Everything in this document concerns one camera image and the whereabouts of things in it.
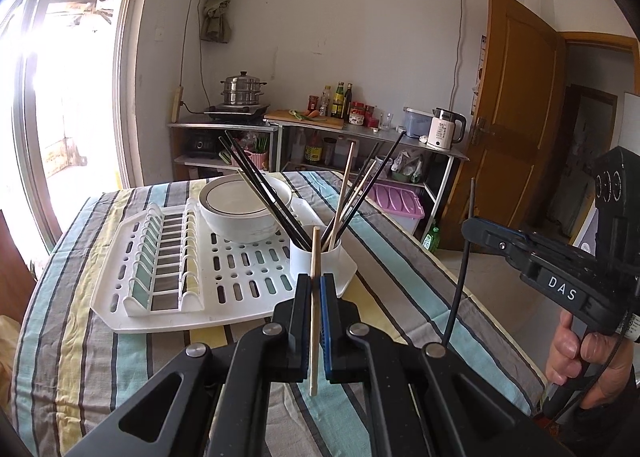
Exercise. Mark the steel steamer pot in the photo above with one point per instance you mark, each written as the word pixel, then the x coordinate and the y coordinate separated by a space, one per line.
pixel 242 89

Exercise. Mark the person's right hand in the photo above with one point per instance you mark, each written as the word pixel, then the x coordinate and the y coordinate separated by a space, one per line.
pixel 567 354

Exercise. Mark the clear blue plastic container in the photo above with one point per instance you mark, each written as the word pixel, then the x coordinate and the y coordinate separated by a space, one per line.
pixel 417 122

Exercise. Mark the white utensil cup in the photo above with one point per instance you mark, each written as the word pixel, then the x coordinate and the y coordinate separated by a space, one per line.
pixel 300 257

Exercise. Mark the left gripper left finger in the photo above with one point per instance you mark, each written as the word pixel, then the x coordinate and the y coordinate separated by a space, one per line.
pixel 211 402

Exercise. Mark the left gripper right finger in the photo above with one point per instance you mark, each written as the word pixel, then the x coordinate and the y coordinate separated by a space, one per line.
pixel 422 402

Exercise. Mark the pink lidded storage box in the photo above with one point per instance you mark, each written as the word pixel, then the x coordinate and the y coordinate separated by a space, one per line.
pixel 401 204

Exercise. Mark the pink plastic basket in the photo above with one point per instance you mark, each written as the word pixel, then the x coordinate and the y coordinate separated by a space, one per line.
pixel 261 161

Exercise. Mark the metal shelf table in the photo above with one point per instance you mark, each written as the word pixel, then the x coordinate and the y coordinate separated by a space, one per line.
pixel 372 143

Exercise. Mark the black chopstick pair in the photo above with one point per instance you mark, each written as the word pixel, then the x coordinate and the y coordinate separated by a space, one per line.
pixel 260 187
pixel 272 194

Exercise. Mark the wooden door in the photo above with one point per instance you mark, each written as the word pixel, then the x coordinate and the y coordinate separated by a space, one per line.
pixel 517 115

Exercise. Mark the sliding window frame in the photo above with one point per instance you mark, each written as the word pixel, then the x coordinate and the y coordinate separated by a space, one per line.
pixel 60 60

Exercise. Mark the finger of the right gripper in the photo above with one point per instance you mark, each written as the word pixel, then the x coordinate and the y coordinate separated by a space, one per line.
pixel 497 239
pixel 557 256

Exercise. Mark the small metal shelf stand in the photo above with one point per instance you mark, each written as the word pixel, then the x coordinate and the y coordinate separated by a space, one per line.
pixel 197 152

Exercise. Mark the dark sauce bottle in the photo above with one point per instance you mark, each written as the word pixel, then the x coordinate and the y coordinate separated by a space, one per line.
pixel 347 101

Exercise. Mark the green label sauce bottle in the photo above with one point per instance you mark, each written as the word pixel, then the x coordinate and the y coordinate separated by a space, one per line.
pixel 338 101

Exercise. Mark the green glass bottle on floor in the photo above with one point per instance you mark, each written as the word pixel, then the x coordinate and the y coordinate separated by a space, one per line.
pixel 431 238

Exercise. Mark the wooden cutting board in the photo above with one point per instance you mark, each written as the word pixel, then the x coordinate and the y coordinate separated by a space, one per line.
pixel 307 118

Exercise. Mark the light wooden chopstick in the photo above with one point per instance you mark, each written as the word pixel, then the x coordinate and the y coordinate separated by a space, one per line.
pixel 341 198
pixel 351 202

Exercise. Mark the striped tablecloth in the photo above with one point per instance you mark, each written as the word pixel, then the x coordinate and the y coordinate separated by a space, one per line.
pixel 71 370

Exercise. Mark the white plastic dish rack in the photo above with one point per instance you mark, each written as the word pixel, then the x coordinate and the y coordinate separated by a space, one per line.
pixel 167 271

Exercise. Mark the black induction cooker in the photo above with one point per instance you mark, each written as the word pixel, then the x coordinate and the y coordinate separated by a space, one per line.
pixel 236 113

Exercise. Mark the white electric kettle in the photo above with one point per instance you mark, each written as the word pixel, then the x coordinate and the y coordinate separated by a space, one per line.
pixel 447 128

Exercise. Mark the large white bowl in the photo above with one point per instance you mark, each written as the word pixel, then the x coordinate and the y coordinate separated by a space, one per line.
pixel 233 211

